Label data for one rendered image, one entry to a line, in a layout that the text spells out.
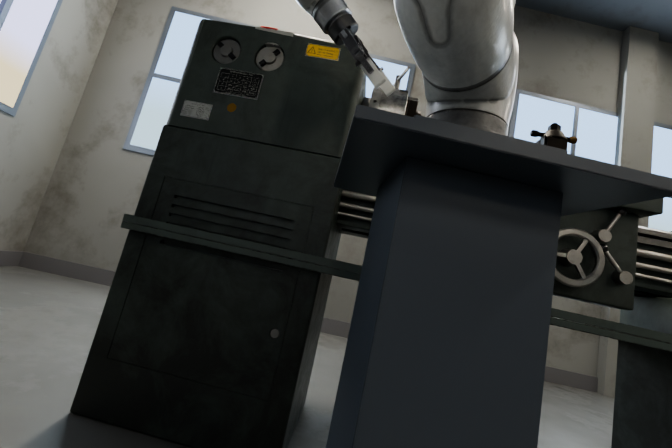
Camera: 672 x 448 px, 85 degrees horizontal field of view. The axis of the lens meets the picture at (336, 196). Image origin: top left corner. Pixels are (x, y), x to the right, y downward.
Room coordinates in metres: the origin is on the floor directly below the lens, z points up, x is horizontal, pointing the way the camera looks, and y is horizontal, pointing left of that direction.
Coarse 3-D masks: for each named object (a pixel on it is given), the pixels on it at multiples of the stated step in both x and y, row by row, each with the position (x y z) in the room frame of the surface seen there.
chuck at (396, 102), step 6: (396, 90) 1.20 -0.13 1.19; (402, 90) 1.22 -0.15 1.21; (384, 96) 1.17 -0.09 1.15; (390, 96) 1.17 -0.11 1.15; (396, 96) 1.17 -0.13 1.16; (402, 96) 1.17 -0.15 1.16; (384, 102) 1.16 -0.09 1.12; (390, 102) 1.16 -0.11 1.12; (396, 102) 1.15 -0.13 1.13; (402, 102) 1.15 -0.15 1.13; (384, 108) 1.15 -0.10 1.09; (390, 108) 1.15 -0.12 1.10; (396, 108) 1.15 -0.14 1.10; (402, 108) 1.15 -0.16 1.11; (402, 114) 1.14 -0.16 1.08
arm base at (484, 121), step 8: (440, 112) 0.61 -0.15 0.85; (448, 112) 0.60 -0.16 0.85; (456, 112) 0.59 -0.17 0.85; (464, 112) 0.59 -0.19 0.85; (472, 112) 0.58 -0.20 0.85; (480, 112) 0.58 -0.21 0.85; (448, 120) 0.60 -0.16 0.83; (456, 120) 0.59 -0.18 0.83; (464, 120) 0.58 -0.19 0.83; (472, 120) 0.58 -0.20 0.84; (480, 120) 0.58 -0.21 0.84; (488, 120) 0.58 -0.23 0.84; (496, 120) 0.59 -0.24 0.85; (480, 128) 0.58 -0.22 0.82; (488, 128) 0.58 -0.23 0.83; (496, 128) 0.59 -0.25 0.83; (504, 128) 0.60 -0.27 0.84
